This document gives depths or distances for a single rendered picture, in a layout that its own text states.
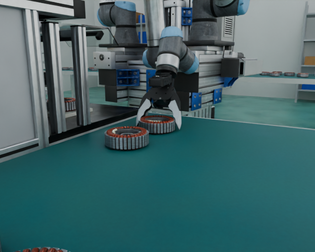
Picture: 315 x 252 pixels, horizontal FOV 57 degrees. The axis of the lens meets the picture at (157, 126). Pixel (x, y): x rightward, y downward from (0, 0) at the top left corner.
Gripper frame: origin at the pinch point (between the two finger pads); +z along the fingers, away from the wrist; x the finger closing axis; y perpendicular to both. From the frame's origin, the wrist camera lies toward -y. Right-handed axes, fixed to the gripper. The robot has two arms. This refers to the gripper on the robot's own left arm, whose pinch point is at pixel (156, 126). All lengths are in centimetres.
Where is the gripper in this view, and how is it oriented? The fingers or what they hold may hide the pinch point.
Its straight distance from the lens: 88.8
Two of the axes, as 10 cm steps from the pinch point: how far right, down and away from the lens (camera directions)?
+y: 2.2, 3.0, 9.3
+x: -9.6, -0.7, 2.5
